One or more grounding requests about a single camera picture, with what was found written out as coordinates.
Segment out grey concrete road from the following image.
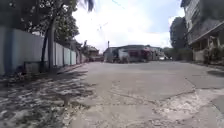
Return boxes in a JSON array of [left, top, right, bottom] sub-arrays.
[[0, 60, 224, 128]]

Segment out tree with dark trunk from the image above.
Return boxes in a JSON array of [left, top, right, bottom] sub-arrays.
[[19, 0, 96, 73]]

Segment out dark tall tree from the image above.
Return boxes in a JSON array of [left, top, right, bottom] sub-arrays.
[[169, 16, 190, 51]]

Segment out dirt verge with debris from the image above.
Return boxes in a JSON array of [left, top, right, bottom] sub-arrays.
[[0, 63, 98, 128]]

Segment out bushes by tall building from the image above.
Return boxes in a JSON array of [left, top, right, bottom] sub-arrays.
[[203, 44, 224, 65]]

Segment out low building with red front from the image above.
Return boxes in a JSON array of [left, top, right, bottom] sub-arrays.
[[103, 44, 165, 64]]

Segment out small houses behind wall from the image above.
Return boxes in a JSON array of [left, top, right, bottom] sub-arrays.
[[69, 39, 105, 64]]

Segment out tall grey building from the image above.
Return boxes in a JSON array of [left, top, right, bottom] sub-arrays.
[[180, 0, 224, 64]]

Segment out pale blue wall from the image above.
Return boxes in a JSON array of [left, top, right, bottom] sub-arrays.
[[0, 26, 82, 76]]

